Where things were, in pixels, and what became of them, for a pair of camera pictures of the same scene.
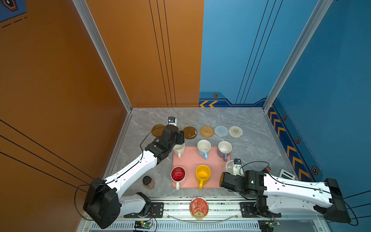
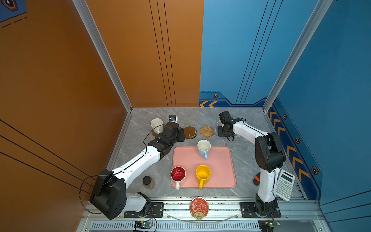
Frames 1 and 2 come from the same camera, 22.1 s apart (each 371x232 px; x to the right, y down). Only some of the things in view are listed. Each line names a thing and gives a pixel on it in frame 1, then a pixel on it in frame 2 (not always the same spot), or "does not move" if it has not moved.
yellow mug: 203,173 does not move
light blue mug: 204,146 does not move
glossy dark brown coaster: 190,132 does not move
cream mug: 178,149 to 157,124
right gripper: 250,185 to 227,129
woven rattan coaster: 206,131 does not move
